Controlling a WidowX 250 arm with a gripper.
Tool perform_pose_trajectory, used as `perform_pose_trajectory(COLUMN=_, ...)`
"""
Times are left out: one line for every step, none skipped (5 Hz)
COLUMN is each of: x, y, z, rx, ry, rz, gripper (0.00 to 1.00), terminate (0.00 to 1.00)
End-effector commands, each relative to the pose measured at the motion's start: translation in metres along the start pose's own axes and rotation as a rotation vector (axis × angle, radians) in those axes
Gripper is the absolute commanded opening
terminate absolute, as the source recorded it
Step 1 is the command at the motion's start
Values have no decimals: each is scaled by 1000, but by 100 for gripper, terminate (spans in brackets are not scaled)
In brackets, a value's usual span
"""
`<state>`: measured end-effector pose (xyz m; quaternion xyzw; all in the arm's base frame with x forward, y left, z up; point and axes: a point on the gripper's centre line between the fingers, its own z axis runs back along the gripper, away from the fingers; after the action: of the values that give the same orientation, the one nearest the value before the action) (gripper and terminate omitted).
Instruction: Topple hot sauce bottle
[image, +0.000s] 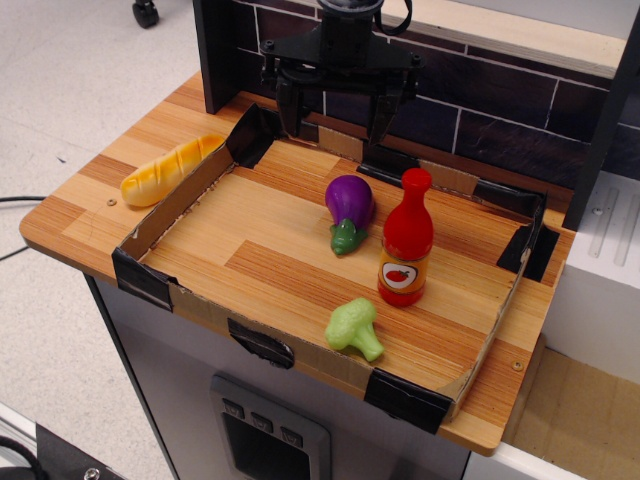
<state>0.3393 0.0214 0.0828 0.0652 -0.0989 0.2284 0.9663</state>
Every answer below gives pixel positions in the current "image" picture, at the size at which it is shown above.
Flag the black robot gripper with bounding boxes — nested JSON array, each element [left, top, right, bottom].
[[260, 13, 424, 145]]

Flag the red hot sauce bottle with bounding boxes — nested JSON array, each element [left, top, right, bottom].
[[378, 167, 434, 307]]

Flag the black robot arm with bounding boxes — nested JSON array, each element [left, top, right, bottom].
[[259, 1, 424, 145]]

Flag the cardboard fence with black tape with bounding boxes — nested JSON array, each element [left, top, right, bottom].
[[112, 105, 562, 448]]

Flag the purple toy eggplant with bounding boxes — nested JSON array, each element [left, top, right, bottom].
[[325, 175, 375, 256]]

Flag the yellow toy bread loaf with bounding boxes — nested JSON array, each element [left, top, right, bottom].
[[120, 134, 225, 207]]

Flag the black caster wheel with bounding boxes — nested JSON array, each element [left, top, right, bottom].
[[132, 0, 159, 29]]

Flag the green toy broccoli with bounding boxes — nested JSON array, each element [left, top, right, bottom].
[[325, 298, 384, 362]]

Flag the white toy sink counter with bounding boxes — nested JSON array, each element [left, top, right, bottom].
[[543, 172, 639, 383]]

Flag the grey oven control panel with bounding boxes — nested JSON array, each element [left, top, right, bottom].
[[209, 375, 332, 480]]

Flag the black cable on floor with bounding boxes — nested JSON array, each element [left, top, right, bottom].
[[0, 195, 46, 262]]

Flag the black cable bundle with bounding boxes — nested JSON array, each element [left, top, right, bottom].
[[0, 435, 41, 480]]

